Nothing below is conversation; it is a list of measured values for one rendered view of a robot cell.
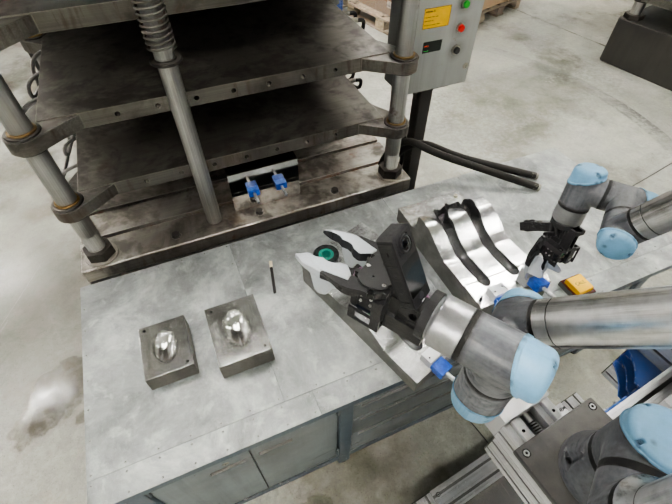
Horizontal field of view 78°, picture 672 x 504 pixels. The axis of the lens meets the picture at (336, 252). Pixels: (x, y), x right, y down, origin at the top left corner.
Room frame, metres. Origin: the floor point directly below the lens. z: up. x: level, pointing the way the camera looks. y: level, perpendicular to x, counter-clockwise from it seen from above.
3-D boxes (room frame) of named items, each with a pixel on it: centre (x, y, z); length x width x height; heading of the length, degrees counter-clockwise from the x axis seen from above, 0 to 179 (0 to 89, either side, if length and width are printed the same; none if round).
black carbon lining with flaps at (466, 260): (0.94, -0.44, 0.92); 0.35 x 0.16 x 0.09; 23
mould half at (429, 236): (0.96, -0.45, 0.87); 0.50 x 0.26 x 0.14; 23
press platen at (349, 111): (1.54, 0.43, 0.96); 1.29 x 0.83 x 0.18; 113
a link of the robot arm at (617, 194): (0.73, -0.69, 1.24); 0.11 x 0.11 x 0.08; 58
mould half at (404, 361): (0.74, -0.15, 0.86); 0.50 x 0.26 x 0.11; 40
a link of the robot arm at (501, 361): (0.25, -0.21, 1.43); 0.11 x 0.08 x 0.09; 55
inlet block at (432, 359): (0.50, -0.29, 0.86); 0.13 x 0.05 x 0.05; 40
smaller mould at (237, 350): (0.62, 0.28, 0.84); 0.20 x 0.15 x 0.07; 23
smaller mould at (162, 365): (0.57, 0.48, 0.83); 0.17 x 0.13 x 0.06; 23
